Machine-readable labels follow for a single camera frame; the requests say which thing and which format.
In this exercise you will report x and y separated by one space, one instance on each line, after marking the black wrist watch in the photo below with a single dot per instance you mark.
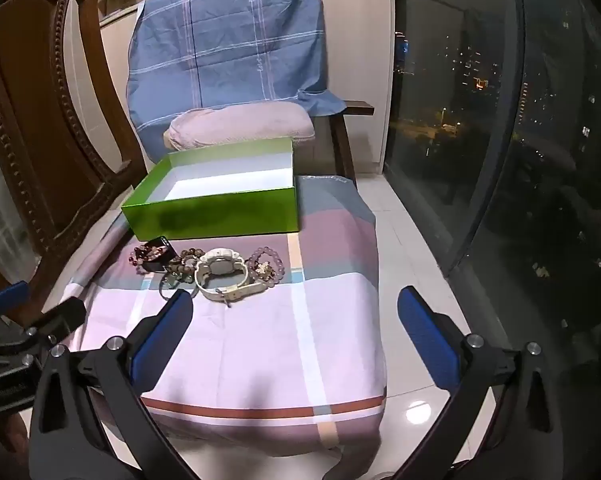
160 255

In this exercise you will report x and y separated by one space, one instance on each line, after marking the blue plaid cloth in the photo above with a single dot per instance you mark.
230 50

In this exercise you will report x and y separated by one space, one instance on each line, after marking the pink pillow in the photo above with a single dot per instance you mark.
240 122

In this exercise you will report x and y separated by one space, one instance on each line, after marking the carved wooden chair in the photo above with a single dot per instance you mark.
30 135

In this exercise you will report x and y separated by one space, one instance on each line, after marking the green cardboard box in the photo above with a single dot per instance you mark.
220 215

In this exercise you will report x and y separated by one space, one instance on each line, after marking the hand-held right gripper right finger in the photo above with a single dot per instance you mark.
425 335

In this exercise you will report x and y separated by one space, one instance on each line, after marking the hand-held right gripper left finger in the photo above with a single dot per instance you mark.
164 332

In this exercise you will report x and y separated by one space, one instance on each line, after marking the dark wooden armchair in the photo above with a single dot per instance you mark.
358 106

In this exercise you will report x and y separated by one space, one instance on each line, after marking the white wrist watch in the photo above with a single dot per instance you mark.
221 262

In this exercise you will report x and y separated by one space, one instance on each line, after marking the silver metal bangle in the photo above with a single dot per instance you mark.
166 281

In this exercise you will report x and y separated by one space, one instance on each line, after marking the glass window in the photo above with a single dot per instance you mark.
480 110

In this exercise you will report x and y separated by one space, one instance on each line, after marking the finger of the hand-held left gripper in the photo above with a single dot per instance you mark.
8 299
55 316

